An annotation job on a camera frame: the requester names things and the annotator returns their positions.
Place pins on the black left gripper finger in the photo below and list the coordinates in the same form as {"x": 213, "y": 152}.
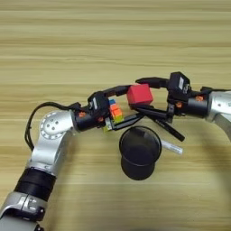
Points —
{"x": 129, "y": 120}
{"x": 117, "y": 90}

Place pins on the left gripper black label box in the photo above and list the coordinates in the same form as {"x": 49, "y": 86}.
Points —
{"x": 97, "y": 103}

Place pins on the red cube block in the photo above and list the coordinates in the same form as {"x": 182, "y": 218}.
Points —
{"x": 140, "y": 94}

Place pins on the black mesh pen cup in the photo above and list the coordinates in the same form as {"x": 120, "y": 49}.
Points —
{"x": 140, "y": 159}

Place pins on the black marker pen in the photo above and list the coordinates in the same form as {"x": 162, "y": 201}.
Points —
{"x": 173, "y": 132}

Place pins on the white silver pen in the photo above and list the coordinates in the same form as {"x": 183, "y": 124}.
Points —
{"x": 173, "y": 147}

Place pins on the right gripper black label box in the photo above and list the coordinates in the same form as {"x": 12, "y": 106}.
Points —
{"x": 179, "y": 84}

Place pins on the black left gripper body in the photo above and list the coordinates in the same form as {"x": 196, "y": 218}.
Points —
{"x": 87, "y": 121}

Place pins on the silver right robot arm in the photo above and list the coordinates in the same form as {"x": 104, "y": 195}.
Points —
{"x": 221, "y": 105}

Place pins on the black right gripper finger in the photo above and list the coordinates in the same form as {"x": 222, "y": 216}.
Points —
{"x": 155, "y": 82}
{"x": 153, "y": 112}

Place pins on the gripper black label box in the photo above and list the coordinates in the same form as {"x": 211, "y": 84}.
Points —
{"x": 179, "y": 84}
{"x": 97, "y": 103}

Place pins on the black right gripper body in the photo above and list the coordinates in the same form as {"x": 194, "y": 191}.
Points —
{"x": 195, "y": 106}

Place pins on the multicoloured puzzle cube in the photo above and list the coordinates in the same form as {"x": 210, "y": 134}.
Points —
{"x": 116, "y": 112}

